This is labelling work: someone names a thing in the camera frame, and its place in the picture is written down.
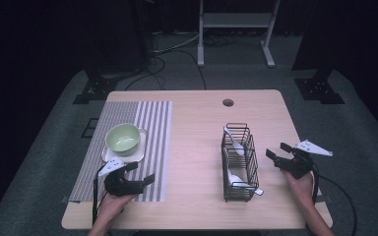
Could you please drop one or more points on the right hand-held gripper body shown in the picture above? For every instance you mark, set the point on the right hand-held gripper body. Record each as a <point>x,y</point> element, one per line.
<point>298,164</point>

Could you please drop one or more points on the black floor outlet frame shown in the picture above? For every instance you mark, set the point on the black floor outlet frame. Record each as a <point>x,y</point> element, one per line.
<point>86,128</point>

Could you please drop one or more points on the black stand base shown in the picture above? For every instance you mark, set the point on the black stand base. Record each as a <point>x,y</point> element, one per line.
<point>95,88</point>
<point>318,88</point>

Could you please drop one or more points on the person's right hand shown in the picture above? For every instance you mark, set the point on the person's right hand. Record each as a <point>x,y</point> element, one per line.
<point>300,188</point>

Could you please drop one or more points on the person's left hand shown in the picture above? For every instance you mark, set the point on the person's left hand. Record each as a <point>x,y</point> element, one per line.
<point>115,205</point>

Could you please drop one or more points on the grey striped placemat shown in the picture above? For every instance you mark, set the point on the grey striped placemat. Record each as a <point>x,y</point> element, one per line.
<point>154,137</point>

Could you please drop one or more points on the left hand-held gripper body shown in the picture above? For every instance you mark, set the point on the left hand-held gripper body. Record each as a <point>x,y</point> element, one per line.
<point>118,185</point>

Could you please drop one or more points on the light green bowl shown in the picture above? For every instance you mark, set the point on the light green bowl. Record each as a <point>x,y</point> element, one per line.
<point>123,139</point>

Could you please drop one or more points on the white metal stand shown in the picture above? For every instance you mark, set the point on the white metal stand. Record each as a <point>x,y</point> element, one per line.
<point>236,19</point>

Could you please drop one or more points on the white square plate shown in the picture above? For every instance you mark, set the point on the white square plate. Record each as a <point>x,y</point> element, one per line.
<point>141,149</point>

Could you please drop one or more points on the white dish in rack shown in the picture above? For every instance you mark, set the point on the white dish in rack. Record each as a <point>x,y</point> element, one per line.
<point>238,182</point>

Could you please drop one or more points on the white spoon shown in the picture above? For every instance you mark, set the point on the white spoon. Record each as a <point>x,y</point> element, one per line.
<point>237,146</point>

